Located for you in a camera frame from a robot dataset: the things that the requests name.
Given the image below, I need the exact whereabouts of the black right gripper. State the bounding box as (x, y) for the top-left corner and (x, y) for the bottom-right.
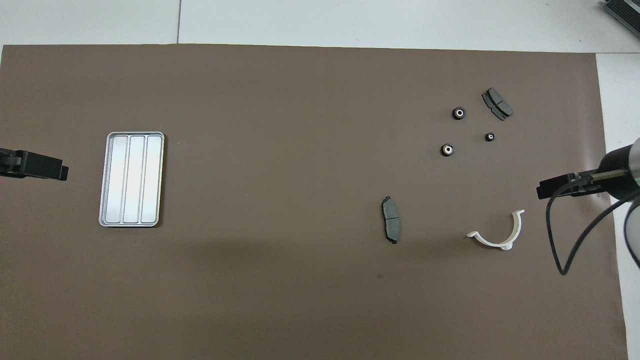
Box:
(536, 144), (640, 201)

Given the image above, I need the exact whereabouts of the silver ribbed metal tray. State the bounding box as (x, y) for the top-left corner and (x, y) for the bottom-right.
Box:
(98, 131), (166, 228)

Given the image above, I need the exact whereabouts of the grey ribbed device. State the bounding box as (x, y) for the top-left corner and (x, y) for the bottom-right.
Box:
(601, 0), (640, 32)

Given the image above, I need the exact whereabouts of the long dark grey brake pad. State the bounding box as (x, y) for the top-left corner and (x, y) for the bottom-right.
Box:
(381, 195), (401, 245)

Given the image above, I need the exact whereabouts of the brown paper table mat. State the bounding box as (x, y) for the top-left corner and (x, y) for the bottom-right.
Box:
(0, 44), (630, 360)

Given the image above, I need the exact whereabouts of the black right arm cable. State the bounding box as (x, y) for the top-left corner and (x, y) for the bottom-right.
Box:
(546, 170), (627, 276)

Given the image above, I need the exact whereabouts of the white half ring clamp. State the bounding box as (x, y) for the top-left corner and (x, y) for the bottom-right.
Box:
(466, 209), (526, 251)

